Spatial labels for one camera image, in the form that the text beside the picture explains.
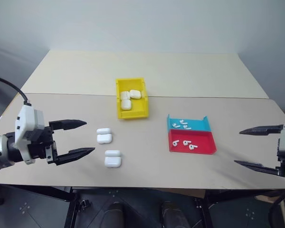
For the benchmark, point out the red plastic tray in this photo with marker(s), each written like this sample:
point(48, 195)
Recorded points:
point(204, 142)

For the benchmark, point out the white earbud case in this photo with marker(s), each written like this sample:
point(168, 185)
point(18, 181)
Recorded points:
point(112, 161)
point(104, 138)

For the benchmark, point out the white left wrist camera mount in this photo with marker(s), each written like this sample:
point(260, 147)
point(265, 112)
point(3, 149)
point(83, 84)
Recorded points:
point(26, 118)

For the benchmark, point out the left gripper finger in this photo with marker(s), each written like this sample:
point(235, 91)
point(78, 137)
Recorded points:
point(69, 124)
point(73, 154)

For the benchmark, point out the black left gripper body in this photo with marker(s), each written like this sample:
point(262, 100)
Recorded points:
point(44, 147)

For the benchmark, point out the blue plastic tray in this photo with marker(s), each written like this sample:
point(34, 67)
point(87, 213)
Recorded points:
point(199, 124)

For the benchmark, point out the yellow plastic bin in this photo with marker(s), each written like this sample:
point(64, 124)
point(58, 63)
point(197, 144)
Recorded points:
point(142, 107)

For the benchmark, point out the dark rounded shape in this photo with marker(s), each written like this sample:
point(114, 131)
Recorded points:
point(116, 213)
point(173, 215)

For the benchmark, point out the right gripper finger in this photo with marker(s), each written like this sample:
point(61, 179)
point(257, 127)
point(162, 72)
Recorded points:
point(263, 130)
point(261, 167)

